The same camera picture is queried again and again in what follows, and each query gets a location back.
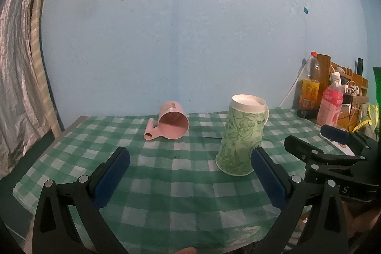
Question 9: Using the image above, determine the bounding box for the pink cup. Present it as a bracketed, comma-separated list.
[144, 101, 190, 141]

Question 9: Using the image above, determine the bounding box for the green plastic bag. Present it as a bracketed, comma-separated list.
[373, 66, 381, 107]

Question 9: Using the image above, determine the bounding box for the yellow-green cloth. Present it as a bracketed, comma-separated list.
[354, 103, 380, 133]

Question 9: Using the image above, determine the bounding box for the small black box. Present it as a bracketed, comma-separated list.
[297, 108, 318, 119]

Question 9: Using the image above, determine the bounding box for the green checkered tablecloth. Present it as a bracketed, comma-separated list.
[12, 107, 358, 254]

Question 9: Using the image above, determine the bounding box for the wooden desk organizer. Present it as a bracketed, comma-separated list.
[318, 54, 370, 132]

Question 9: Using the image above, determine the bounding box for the green floral cup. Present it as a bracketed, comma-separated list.
[215, 94, 270, 177]

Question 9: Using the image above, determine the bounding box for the orange-capped drink bottle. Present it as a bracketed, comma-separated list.
[298, 51, 321, 110]

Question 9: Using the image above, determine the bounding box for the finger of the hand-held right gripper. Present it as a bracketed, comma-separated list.
[284, 135, 368, 175]
[320, 124, 379, 154]

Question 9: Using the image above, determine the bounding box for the pink plastic bottle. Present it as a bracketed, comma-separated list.
[316, 73, 345, 127]

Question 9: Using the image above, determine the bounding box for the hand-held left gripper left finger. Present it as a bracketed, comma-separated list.
[32, 146, 131, 254]

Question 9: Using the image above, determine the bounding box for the person's right forearm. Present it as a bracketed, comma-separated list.
[342, 200, 381, 244]

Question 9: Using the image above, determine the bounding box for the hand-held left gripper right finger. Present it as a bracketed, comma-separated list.
[251, 146, 349, 254]

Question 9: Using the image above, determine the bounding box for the silver curtain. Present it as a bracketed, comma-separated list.
[0, 0, 64, 181]

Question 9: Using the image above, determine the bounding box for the white cable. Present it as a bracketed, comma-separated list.
[279, 63, 308, 108]

